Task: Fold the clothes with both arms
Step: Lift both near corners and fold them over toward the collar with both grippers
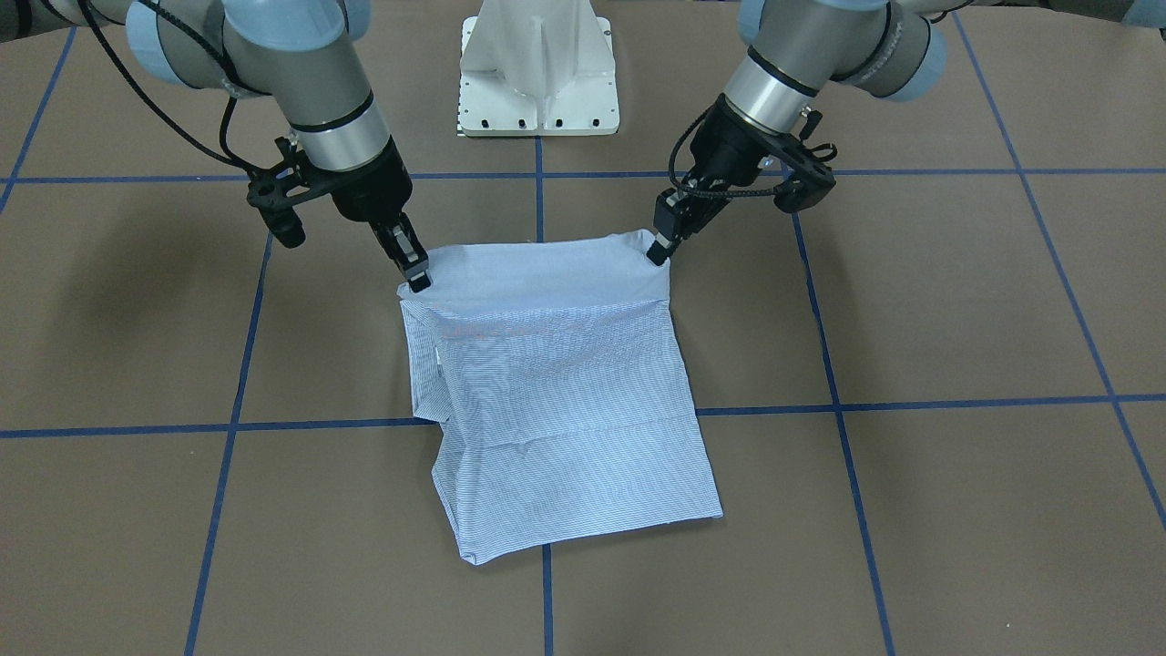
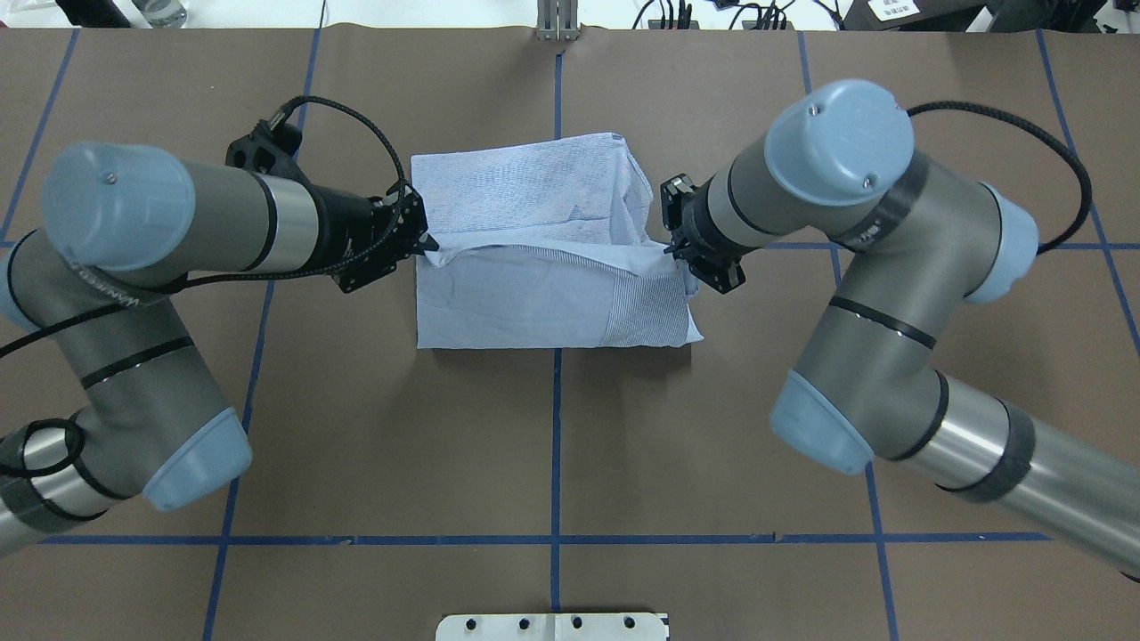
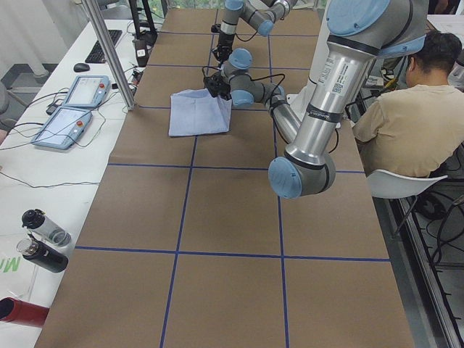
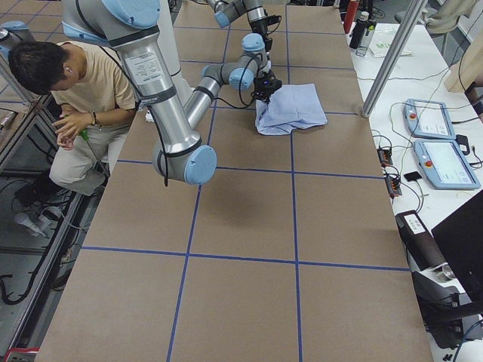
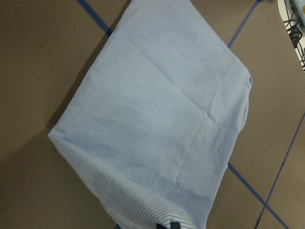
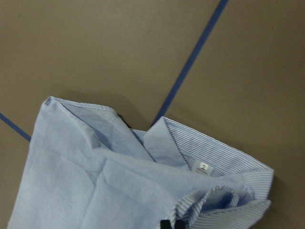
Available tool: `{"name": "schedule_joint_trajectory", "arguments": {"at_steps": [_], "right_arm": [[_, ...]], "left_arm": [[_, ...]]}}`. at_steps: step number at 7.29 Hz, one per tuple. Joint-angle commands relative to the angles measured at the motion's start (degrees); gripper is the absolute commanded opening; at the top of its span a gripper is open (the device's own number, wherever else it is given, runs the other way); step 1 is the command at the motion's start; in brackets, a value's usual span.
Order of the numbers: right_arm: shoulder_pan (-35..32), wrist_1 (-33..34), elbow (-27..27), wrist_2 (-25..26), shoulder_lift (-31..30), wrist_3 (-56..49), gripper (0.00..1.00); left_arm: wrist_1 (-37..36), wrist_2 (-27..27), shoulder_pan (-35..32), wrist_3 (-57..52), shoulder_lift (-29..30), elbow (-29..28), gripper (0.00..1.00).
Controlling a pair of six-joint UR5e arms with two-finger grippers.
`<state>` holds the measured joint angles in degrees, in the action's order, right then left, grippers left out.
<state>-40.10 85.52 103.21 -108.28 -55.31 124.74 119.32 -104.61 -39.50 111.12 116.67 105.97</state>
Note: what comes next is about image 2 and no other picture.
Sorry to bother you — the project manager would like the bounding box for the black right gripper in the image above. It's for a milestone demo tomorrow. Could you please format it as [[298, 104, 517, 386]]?
[[659, 175, 746, 295]]

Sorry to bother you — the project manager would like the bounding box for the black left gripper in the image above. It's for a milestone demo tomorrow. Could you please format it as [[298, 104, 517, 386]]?
[[314, 182, 440, 295]]

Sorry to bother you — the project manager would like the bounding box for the blue striped button shirt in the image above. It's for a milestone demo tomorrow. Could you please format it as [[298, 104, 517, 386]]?
[[412, 133, 702, 350]]

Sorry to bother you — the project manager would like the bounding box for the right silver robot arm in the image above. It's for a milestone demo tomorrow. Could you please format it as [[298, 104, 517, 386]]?
[[660, 78, 1139, 581]]

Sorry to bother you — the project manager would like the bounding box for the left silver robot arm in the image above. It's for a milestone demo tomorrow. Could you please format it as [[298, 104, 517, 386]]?
[[3, 135, 437, 555]]

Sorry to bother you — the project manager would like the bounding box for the clear water bottle black lid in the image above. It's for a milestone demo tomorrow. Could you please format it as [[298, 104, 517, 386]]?
[[132, 0, 188, 29]]

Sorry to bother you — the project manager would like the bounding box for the aluminium frame post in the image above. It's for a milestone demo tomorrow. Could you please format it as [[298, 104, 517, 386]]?
[[536, 0, 581, 42]]

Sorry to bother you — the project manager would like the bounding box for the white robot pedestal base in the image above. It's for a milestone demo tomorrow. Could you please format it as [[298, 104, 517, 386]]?
[[435, 612, 671, 640]]

